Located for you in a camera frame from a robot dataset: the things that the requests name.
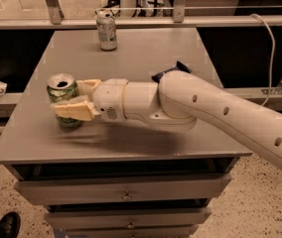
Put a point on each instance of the bottom grey drawer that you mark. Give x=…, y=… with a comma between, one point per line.
x=156, y=232

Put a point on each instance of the metal railing frame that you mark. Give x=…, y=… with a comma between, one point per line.
x=81, y=14

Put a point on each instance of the top grey drawer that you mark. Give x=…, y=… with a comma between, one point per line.
x=130, y=189

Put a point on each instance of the grey drawer cabinet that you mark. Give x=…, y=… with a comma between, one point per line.
x=34, y=147

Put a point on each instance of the green soda can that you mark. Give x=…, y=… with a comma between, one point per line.
x=62, y=87

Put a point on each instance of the white 7up can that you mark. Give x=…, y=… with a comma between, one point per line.
x=106, y=29

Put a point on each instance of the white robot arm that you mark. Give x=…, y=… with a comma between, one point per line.
x=175, y=102

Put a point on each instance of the grey drawer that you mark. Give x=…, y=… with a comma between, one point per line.
x=128, y=219
x=130, y=189
x=156, y=232

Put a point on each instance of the dark blue snack bar wrapper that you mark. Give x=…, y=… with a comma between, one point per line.
x=178, y=67

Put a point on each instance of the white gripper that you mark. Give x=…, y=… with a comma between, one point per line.
x=109, y=98

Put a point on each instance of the black shoe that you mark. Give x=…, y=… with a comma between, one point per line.
x=10, y=225

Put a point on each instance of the middle grey drawer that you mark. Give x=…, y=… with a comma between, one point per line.
x=128, y=219

